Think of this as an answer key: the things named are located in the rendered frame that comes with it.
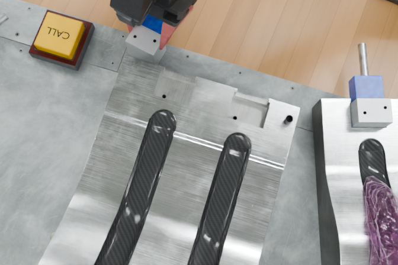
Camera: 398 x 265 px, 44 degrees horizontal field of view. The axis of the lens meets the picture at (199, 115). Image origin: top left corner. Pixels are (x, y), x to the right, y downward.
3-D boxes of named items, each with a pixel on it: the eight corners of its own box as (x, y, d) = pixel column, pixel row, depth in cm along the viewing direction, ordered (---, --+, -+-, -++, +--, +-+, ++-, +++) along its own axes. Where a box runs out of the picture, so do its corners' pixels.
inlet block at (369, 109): (340, 50, 78) (351, 36, 72) (371, 51, 78) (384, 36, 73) (346, 131, 74) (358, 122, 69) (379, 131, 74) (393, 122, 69)
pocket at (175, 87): (164, 74, 73) (163, 65, 70) (198, 84, 73) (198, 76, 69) (154, 102, 72) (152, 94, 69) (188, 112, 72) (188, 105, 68)
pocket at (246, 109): (233, 95, 73) (235, 87, 69) (267, 105, 72) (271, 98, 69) (224, 123, 72) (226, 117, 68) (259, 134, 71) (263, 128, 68)
